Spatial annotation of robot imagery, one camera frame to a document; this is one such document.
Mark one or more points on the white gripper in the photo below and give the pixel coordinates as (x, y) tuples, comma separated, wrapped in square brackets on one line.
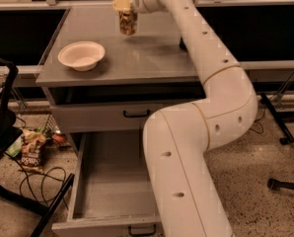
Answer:
[(136, 1)]

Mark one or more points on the orange soda can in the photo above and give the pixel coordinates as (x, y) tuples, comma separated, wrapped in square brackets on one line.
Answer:
[(127, 22)]

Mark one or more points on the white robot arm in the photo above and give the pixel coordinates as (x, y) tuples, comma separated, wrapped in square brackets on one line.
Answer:
[(175, 138)]

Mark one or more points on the grey drawer cabinet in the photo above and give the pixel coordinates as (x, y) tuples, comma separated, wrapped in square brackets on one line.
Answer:
[(147, 67)]

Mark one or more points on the blue pepsi can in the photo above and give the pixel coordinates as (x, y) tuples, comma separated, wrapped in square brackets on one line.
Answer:
[(182, 45)]

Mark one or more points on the closed grey top drawer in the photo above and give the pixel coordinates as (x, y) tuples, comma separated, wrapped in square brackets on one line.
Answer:
[(102, 117)]

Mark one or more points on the open grey middle drawer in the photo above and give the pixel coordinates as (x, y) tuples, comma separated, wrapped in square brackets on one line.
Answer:
[(111, 188)]

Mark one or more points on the white paper bowl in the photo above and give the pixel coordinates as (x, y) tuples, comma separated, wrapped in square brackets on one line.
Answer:
[(81, 55)]

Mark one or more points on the red apple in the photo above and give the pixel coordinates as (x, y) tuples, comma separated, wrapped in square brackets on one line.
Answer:
[(59, 138)]

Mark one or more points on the green snack bag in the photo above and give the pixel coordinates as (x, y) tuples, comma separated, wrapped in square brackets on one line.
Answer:
[(16, 147)]

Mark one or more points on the brown chip bag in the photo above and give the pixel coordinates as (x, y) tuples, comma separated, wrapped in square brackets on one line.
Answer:
[(32, 149)]

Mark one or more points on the black chair base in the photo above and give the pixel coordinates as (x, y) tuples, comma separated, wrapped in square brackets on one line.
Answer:
[(288, 138)]

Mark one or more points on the black top drawer handle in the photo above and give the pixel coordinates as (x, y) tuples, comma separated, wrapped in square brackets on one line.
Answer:
[(136, 115)]

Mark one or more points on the black drawer handle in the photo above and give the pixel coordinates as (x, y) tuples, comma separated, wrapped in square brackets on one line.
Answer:
[(136, 115), (141, 231)]

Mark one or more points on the black stand frame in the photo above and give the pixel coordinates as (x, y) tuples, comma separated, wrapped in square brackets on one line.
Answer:
[(8, 135)]

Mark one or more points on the black middle drawer handle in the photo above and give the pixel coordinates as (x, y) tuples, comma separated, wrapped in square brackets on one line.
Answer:
[(141, 231)]

